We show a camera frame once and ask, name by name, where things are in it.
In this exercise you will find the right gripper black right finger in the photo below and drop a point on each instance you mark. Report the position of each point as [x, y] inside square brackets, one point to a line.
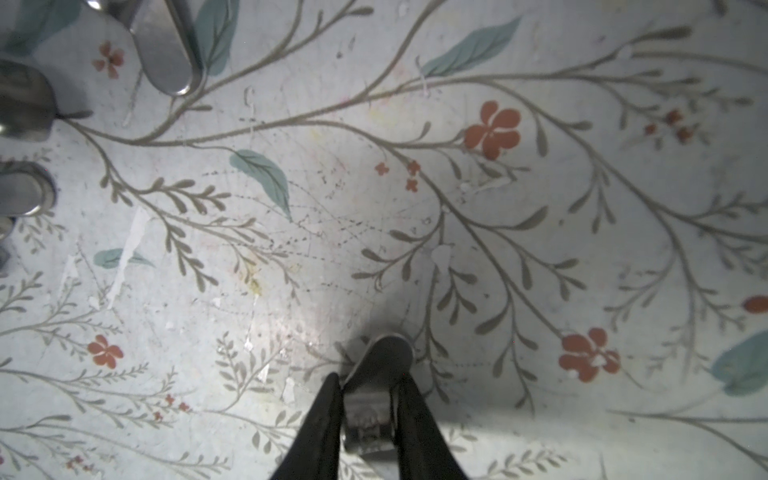
[423, 453]

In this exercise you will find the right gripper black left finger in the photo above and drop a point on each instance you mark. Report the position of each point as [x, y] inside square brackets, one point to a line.
[314, 453]

